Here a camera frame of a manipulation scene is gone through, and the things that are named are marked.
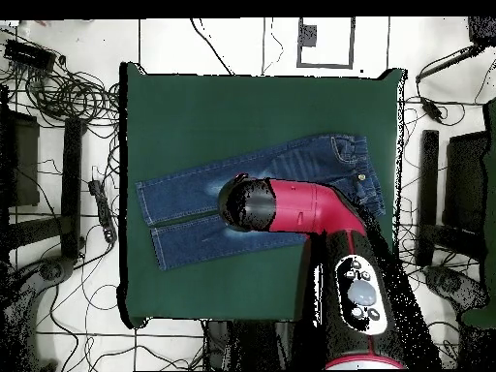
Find blue denim jeans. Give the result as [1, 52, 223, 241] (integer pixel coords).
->
[135, 133, 387, 271]

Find dark flat panel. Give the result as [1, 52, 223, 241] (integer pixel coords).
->
[0, 109, 41, 208]
[442, 130, 490, 234]

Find dark green table cloth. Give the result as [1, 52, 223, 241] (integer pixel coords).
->
[117, 61, 408, 329]

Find black power strip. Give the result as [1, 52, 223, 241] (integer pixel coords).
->
[87, 178, 118, 244]

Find black stand leg bar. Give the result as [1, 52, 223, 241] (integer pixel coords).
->
[417, 129, 441, 267]
[60, 117, 85, 260]

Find small grey square patch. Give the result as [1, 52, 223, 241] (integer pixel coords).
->
[299, 24, 319, 48]

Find black round stand base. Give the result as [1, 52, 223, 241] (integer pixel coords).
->
[36, 256, 76, 283]
[422, 264, 486, 309]

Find black power brick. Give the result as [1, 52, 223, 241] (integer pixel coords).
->
[419, 96, 446, 124]

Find black rod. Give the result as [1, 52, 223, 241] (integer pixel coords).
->
[415, 44, 482, 83]

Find black corner box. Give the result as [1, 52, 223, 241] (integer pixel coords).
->
[467, 15, 496, 48]

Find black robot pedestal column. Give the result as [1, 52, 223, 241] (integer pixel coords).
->
[204, 320, 299, 372]

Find long black floor cable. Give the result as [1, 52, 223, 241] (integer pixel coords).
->
[188, 17, 236, 76]

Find grey square floor frame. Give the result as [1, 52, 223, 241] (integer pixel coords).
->
[296, 16, 356, 70]

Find tangle of black cables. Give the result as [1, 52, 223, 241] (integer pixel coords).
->
[25, 67, 121, 126]

